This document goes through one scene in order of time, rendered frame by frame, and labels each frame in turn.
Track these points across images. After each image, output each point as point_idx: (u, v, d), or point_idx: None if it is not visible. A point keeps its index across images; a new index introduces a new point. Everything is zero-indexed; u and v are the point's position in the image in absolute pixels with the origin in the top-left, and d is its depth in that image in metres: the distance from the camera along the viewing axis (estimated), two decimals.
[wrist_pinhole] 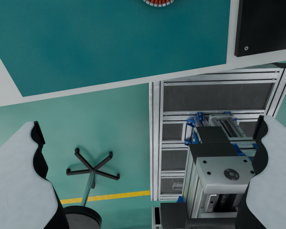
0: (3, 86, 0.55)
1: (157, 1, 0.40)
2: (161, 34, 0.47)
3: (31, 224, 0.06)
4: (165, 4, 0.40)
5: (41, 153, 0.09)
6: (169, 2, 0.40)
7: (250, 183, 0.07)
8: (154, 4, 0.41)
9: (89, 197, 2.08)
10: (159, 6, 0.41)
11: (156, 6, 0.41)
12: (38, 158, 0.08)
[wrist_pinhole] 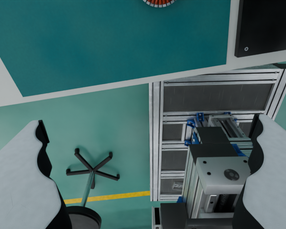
0: (4, 86, 0.55)
1: (158, 1, 0.40)
2: (161, 35, 0.47)
3: (34, 222, 0.06)
4: (165, 4, 0.41)
5: (45, 151, 0.09)
6: (169, 2, 0.40)
7: (247, 182, 0.07)
8: (154, 5, 0.41)
9: (88, 197, 2.08)
10: (159, 7, 0.41)
11: (157, 6, 0.41)
12: (42, 157, 0.08)
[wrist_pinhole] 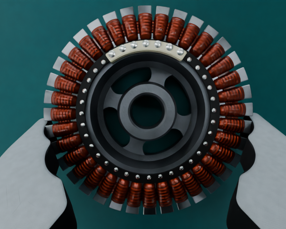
0: None
1: (110, 189, 0.10)
2: None
3: (40, 220, 0.06)
4: (138, 209, 0.10)
5: (53, 150, 0.09)
6: (154, 208, 0.10)
7: (239, 180, 0.07)
8: (98, 188, 0.11)
9: None
10: (111, 207, 0.10)
11: (103, 202, 0.10)
12: (50, 155, 0.09)
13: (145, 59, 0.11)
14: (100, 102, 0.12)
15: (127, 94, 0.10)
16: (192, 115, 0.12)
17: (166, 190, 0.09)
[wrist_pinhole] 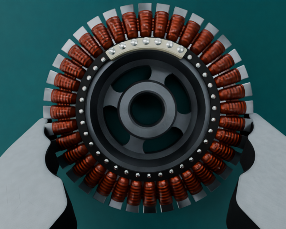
0: None
1: (110, 188, 0.10)
2: None
3: (40, 220, 0.06)
4: (138, 207, 0.10)
5: (53, 149, 0.09)
6: (154, 206, 0.10)
7: (239, 180, 0.07)
8: (98, 187, 0.11)
9: None
10: (111, 205, 0.10)
11: (103, 201, 0.10)
12: (50, 155, 0.09)
13: (145, 57, 0.11)
14: (100, 100, 0.11)
15: (127, 92, 0.10)
16: (192, 113, 0.12)
17: (166, 188, 0.09)
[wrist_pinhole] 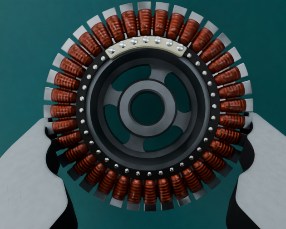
0: None
1: (111, 186, 0.10)
2: None
3: (41, 219, 0.06)
4: (138, 206, 0.10)
5: (54, 149, 0.09)
6: (155, 205, 0.10)
7: (239, 180, 0.07)
8: (98, 186, 0.11)
9: None
10: (112, 204, 0.10)
11: (103, 199, 0.10)
12: (51, 154, 0.09)
13: (145, 56, 0.11)
14: (100, 99, 0.11)
15: (127, 91, 0.10)
16: (192, 112, 0.12)
17: (167, 186, 0.09)
